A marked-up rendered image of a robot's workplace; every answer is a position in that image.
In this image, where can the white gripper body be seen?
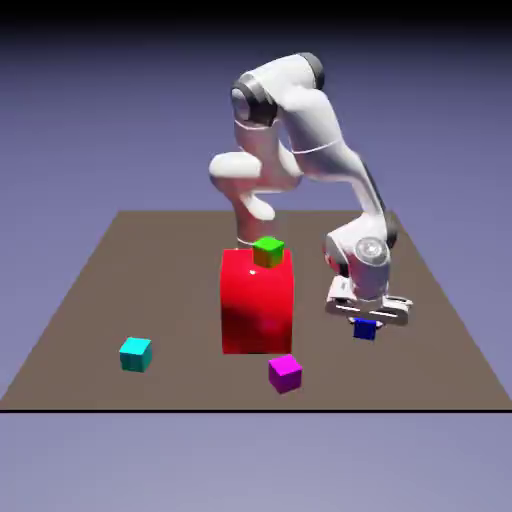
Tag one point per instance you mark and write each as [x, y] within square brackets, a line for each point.
[368, 310]

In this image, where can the small blue cube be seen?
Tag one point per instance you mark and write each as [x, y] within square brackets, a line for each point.
[364, 330]

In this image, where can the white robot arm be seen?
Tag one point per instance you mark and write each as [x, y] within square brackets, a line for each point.
[316, 132]

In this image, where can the small magenta cube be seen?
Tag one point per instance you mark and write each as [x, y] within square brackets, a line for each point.
[284, 373]

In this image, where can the small green cube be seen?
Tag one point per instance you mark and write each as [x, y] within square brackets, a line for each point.
[268, 252]

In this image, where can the small cyan cube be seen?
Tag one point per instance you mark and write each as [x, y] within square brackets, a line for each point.
[135, 354]

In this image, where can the large red box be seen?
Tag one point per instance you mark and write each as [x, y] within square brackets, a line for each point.
[256, 304]

